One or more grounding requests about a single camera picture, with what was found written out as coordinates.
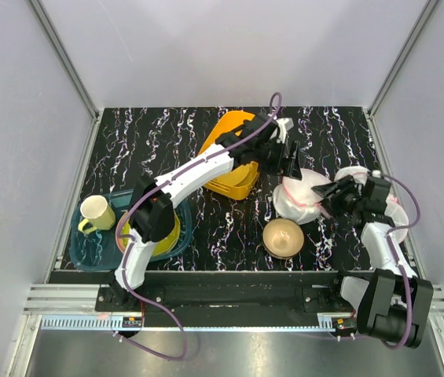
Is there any yellow plastic basket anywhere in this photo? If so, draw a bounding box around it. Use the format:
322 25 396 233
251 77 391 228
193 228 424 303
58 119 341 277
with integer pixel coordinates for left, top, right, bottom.
199 110 259 200

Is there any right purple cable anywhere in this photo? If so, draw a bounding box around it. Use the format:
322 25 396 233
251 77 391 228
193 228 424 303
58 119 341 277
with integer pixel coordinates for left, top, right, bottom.
295 172 421 350

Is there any flat pink-rimmed mesh bag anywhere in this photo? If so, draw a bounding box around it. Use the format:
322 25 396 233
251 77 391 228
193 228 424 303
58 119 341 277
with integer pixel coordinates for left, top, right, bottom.
384 194 409 243

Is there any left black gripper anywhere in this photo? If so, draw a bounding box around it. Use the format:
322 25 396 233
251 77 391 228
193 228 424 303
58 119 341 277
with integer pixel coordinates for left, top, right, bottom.
254 139 302 181

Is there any yellow-green dotted plate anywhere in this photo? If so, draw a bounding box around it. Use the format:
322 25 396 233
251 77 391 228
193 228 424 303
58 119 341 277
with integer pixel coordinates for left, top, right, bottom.
117 211 180 258

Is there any teal transparent tray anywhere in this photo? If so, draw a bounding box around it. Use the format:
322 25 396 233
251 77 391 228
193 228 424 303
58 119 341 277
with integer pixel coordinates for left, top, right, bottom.
69 199 193 272

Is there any open laundry bag pink trim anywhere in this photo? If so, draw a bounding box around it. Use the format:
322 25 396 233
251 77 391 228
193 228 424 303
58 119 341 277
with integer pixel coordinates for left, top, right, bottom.
334 166 370 185

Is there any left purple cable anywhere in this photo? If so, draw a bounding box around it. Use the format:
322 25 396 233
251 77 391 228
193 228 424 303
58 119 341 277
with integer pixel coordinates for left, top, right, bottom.
115 92 284 361

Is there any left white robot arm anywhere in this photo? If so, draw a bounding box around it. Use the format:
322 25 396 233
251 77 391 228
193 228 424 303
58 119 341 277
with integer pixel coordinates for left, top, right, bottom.
112 114 302 311

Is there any white mesh laundry bag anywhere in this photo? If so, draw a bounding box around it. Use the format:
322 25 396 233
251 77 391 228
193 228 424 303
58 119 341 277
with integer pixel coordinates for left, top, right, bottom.
273 168 331 225

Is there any purple cable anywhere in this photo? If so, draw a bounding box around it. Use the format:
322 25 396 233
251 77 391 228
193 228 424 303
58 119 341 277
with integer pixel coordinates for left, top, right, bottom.
295 172 421 350
115 92 284 361

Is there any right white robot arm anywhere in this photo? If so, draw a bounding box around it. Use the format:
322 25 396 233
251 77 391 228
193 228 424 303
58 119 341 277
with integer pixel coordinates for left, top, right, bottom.
312 170 434 350

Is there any pale yellow mug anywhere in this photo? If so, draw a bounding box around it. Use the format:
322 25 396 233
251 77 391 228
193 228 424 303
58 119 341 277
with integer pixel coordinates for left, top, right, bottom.
78 195 116 234

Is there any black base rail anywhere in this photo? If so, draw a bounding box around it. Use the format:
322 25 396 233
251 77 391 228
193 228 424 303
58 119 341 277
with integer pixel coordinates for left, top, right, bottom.
94 270 375 315

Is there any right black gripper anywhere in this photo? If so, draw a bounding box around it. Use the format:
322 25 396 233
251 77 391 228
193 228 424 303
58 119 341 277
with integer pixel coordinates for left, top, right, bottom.
310 174 365 218

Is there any pink plate under green plate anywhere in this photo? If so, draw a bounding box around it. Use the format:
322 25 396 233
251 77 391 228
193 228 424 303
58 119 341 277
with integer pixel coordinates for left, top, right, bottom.
115 223 130 254

